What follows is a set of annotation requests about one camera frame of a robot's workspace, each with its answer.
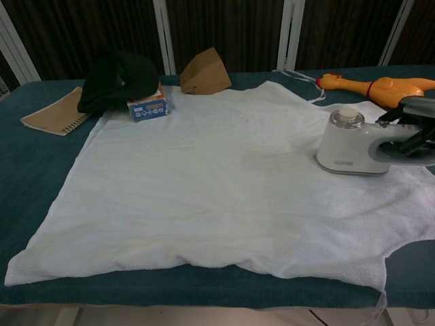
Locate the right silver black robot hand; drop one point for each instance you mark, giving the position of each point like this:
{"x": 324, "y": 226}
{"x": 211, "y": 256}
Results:
{"x": 423, "y": 115}

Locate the white handheld device with cable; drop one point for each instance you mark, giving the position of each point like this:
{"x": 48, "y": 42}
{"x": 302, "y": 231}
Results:
{"x": 340, "y": 146}

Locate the yellow rubber chicken toy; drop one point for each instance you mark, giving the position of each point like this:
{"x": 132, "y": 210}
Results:
{"x": 387, "y": 89}

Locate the brown wedge-shaped paper box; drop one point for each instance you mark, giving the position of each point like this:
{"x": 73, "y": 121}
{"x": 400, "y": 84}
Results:
{"x": 205, "y": 76}

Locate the small blue orange carton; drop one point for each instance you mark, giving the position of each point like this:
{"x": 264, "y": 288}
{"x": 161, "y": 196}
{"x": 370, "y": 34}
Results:
{"x": 147, "y": 110}

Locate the black baseball cap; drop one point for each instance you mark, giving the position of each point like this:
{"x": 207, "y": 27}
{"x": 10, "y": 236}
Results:
{"x": 115, "y": 85}

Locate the brown spiral notebook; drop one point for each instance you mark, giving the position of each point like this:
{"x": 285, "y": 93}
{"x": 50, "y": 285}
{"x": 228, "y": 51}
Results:
{"x": 54, "y": 117}

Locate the teal table cover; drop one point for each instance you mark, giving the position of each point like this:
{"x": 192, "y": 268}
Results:
{"x": 40, "y": 163}

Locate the white partition frame post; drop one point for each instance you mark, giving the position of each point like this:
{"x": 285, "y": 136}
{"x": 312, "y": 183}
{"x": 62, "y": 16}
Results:
{"x": 289, "y": 34}
{"x": 20, "y": 51}
{"x": 166, "y": 37}
{"x": 396, "y": 34}

